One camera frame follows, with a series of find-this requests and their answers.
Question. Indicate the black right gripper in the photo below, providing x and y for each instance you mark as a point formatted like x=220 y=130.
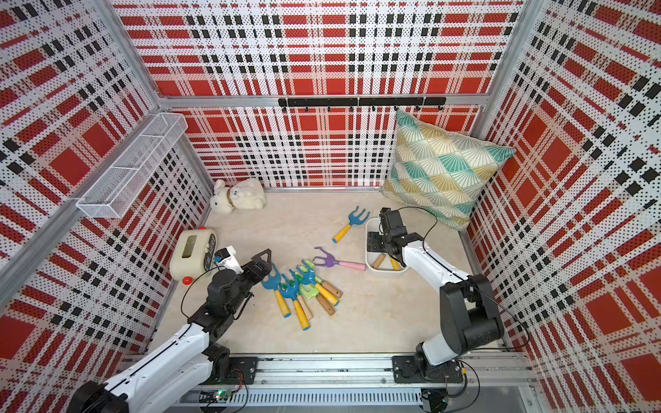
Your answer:
x=373 y=242

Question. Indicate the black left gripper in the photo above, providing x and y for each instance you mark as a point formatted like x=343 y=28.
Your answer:
x=264 y=268

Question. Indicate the light green rake wooden handle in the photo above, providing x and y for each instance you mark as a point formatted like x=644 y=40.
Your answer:
x=378 y=261

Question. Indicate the dark green rake wooden handle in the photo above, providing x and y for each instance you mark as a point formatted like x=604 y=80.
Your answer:
x=301 y=299

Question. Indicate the light green fork wooden handle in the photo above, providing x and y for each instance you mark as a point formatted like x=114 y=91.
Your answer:
x=311 y=292

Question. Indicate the purple rake pink handle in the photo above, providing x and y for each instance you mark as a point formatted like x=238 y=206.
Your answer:
x=329 y=261

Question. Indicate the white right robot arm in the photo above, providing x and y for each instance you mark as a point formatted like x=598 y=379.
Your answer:
x=469 y=315

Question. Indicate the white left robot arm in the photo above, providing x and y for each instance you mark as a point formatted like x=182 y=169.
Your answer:
x=191 y=356

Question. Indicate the white storage box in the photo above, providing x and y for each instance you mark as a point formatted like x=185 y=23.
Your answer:
x=389 y=266

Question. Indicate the cream toy clock radio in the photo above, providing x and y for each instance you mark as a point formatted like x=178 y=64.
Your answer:
x=193 y=254

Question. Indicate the white plush bunny toy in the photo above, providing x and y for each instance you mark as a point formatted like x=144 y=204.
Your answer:
x=245 y=195

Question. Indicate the teal yellow patterned pillow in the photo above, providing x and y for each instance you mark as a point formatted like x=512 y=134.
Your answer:
x=440 y=171

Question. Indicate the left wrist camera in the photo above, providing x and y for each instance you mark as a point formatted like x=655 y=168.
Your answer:
x=226 y=258

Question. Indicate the black hook rail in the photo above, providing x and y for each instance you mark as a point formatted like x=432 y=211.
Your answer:
x=370 y=102

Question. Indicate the white wire mesh shelf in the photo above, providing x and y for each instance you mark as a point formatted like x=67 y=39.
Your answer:
x=118 y=187

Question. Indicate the metal base rail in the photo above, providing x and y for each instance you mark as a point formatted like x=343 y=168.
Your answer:
x=487 y=381

